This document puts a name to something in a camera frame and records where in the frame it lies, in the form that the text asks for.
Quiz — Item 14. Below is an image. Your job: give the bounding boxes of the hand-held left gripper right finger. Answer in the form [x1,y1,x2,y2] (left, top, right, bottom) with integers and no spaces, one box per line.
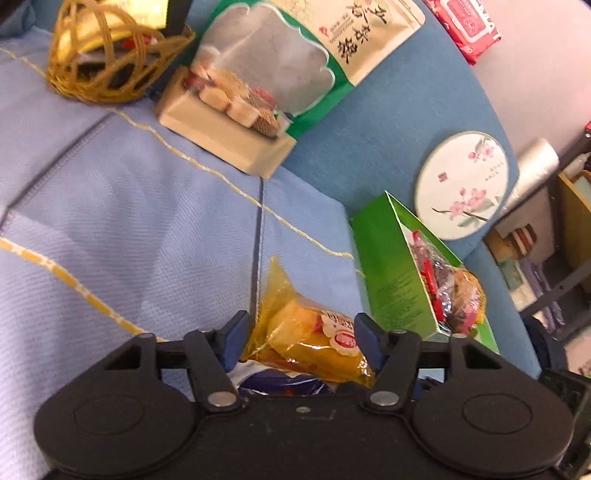
[355,313,504,411]

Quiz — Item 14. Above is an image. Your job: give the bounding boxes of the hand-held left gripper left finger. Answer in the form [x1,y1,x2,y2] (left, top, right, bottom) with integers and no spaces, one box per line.
[99,311,251,413]

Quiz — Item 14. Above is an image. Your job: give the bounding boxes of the blue white packet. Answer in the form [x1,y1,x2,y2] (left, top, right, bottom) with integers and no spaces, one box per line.
[228,360,335,398]

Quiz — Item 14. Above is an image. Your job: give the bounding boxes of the yellow cake packet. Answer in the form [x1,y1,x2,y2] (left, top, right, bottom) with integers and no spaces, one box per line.
[240,256,376,387]

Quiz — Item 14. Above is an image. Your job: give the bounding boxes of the green cardboard box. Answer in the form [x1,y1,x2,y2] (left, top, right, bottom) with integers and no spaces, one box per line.
[350,191,500,354]

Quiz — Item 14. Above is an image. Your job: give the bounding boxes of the clear biscuit packet dark label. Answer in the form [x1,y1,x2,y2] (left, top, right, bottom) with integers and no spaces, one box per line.
[409,230,462,324]

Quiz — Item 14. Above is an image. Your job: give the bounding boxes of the dark cloth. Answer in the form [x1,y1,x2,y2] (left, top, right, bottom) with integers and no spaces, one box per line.
[522,316,568,374]

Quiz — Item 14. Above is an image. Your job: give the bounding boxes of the metal shelf rack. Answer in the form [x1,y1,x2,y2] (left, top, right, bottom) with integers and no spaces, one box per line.
[480,120,591,333]

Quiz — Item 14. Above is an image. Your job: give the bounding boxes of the stack of books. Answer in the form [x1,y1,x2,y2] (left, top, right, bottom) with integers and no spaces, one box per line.
[485,224,539,264]

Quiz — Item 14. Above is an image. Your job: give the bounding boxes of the wooden box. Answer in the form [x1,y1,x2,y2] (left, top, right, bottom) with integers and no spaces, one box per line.
[556,170,591,282]

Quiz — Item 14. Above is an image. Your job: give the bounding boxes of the light blue striped blanket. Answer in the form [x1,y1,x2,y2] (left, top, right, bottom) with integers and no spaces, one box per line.
[0,25,370,416]

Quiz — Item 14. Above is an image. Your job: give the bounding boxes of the round floral fan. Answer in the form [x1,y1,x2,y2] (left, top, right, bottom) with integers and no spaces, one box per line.
[414,130,510,241]

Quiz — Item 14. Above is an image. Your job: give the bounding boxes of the silver plastic roll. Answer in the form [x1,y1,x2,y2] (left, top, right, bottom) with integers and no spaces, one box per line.
[501,137,561,215]

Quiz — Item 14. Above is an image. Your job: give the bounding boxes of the blue sofa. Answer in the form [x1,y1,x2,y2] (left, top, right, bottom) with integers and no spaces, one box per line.
[0,0,543,379]

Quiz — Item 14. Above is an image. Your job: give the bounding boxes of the large tan green grain bag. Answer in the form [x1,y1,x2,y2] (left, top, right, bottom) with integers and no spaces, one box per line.
[154,0,426,178]

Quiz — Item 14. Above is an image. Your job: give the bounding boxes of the wicker basket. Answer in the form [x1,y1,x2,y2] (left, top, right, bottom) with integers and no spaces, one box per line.
[46,0,197,104]

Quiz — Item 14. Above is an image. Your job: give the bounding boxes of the red wipes pack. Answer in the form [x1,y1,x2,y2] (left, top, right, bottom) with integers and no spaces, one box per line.
[422,0,502,65]

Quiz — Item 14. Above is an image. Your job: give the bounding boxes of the black box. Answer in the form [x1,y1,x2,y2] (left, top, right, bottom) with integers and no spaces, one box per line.
[164,0,192,38]

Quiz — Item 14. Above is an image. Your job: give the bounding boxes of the gold packet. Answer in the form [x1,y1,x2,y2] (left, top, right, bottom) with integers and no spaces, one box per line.
[76,0,169,51]

